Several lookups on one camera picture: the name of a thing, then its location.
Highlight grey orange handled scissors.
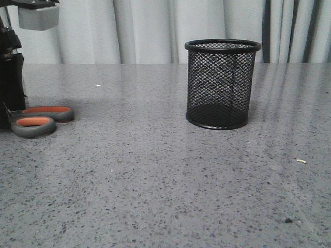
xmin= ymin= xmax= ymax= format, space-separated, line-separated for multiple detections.
xmin=7 ymin=106 xmax=74 ymax=138

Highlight black mesh pen bucket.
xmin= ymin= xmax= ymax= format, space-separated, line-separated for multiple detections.
xmin=185 ymin=39 xmax=261 ymax=130

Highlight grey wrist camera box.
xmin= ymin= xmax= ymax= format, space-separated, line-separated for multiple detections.
xmin=18 ymin=6 xmax=59 ymax=31

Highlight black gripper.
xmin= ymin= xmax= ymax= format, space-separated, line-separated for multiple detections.
xmin=1 ymin=19 xmax=26 ymax=129

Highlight grey pleated curtain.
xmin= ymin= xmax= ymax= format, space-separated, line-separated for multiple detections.
xmin=1 ymin=1 xmax=330 ymax=64

